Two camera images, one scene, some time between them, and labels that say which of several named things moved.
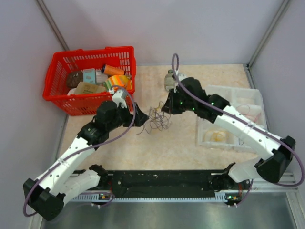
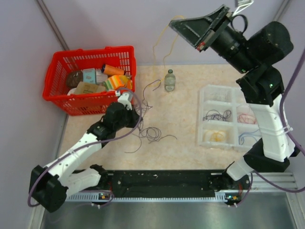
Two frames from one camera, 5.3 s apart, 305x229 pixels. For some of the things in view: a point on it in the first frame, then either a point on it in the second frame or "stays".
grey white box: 100,77 stays
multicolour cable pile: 158,119 → 151,135
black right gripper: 169,106 → 199,33
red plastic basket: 63,62 stays
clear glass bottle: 169,80 stays
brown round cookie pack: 74,78 stays
